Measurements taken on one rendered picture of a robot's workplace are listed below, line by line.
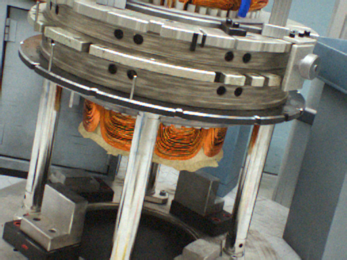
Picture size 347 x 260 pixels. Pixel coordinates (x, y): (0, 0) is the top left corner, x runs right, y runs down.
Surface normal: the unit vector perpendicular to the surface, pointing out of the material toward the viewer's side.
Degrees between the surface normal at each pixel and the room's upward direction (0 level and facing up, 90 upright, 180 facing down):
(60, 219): 90
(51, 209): 90
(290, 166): 90
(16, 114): 90
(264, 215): 0
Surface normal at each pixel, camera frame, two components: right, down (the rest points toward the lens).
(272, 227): 0.20, -0.93
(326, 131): -0.93, -0.08
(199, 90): 0.22, 0.33
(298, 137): -0.64, 0.11
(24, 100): -0.01, 0.29
